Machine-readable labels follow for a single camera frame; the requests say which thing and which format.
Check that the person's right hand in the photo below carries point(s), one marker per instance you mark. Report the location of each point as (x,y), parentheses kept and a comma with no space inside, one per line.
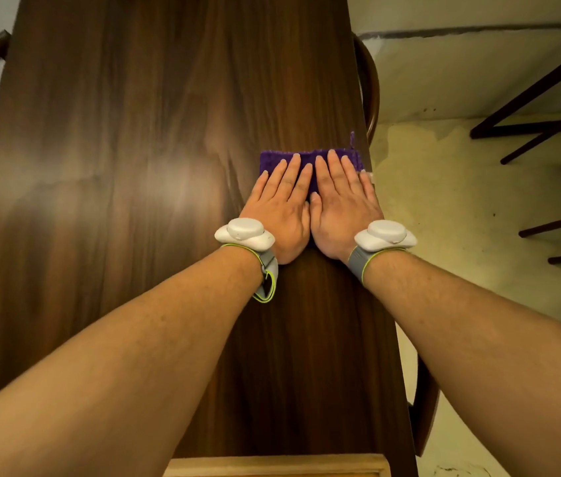
(342,213)

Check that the person's left hand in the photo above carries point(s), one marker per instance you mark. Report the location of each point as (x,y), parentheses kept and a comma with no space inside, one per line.
(280,218)

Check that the person's right little finger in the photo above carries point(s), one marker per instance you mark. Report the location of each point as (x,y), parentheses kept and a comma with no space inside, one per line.
(368,185)

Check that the person's left thumb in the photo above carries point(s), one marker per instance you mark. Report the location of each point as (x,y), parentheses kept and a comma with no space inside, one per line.
(306,221)

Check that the person's left middle finger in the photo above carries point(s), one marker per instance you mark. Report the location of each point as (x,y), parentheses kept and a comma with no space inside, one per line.
(289,176)

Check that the person's right thumb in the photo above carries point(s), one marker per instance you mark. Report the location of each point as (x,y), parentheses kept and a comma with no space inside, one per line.
(315,213)

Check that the person's right middle finger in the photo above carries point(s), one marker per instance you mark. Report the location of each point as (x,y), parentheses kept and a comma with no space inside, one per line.
(338,169)

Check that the person's left little finger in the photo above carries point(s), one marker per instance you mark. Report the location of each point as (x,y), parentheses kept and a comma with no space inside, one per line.
(259,186)

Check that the purple cleaning cloth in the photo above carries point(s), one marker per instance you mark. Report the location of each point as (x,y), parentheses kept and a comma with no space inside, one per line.
(271,161)

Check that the person's left forearm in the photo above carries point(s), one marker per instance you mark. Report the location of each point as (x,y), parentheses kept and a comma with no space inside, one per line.
(126,352)

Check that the person's right forearm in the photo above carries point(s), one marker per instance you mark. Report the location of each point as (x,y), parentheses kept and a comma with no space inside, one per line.
(484,352)

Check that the dark wooden chair legs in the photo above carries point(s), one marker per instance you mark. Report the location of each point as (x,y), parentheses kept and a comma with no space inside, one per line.
(534,91)
(558,223)

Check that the light wooden board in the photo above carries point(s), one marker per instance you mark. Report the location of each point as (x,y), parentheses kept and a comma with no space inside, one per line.
(275,466)

